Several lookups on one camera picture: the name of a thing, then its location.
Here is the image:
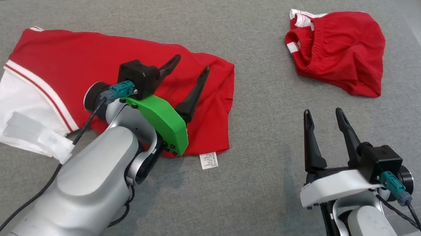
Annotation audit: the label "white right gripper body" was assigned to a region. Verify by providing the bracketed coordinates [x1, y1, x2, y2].
[298, 161, 385, 220]

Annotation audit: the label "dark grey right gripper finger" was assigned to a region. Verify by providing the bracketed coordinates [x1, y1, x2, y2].
[296, 109, 335, 176]
[328, 107, 368, 168]

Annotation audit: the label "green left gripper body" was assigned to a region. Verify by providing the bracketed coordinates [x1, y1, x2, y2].
[113, 90, 195, 159]

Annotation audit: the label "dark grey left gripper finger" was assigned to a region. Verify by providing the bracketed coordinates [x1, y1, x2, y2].
[156, 51, 182, 85]
[173, 62, 211, 127]

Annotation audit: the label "red Bulls 23 shorts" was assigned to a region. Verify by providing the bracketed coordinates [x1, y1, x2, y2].
[279, 2, 393, 100]

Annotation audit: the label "red shirt with white sleeves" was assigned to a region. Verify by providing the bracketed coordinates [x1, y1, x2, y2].
[0, 18, 244, 187]

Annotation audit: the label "white tape flag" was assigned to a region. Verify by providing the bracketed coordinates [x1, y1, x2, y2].
[0, 109, 80, 166]

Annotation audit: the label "teal cable connector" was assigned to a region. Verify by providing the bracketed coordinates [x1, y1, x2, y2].
[99, 77, 136, 108]
[375, 170, 417, 208]

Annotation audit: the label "black left camera cable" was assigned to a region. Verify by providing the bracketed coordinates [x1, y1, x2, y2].
[0, 82, 109, 236]

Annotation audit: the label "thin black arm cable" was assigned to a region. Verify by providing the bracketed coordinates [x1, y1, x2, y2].
[108, 182, 136, 231]

